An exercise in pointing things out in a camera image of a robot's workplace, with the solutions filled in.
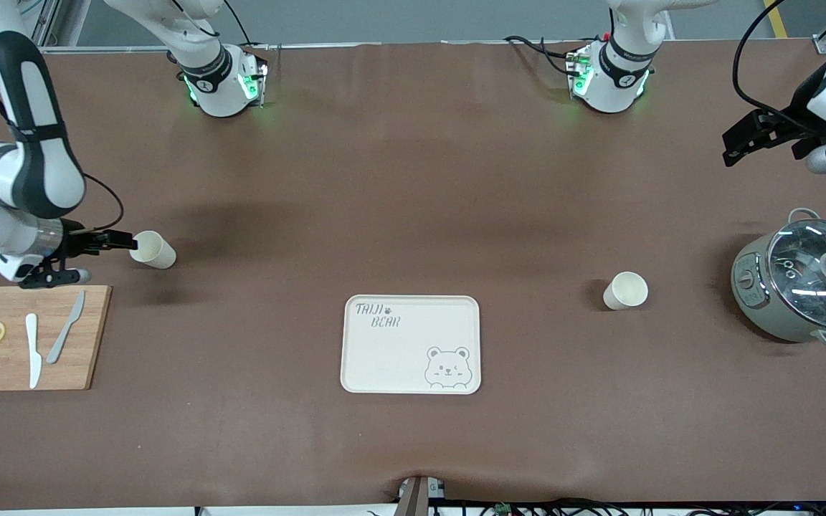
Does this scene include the white plastic cup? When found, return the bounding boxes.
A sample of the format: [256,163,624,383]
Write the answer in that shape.
[129,230,177,270]
[603,271,649,311]

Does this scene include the white plastic knife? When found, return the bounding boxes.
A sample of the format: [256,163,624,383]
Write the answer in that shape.
[24,313,43,390]

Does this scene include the black base cables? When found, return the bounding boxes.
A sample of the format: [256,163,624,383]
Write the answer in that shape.
[505,34,604,76]

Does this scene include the wooden cutting board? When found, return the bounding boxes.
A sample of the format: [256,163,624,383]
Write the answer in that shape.
[0,285,113,392]

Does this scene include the white tray with bear print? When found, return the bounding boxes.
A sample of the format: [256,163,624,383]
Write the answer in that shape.
[341,295,482,395]

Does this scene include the glass pot lid with knob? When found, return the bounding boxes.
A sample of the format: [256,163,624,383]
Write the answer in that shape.
[766,219,826,330]

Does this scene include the grey plastic knife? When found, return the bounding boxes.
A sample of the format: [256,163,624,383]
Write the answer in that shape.
[46,290,87,365]

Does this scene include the sage green electric cooking pot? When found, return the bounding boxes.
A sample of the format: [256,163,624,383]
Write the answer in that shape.
[731,208,826,350]

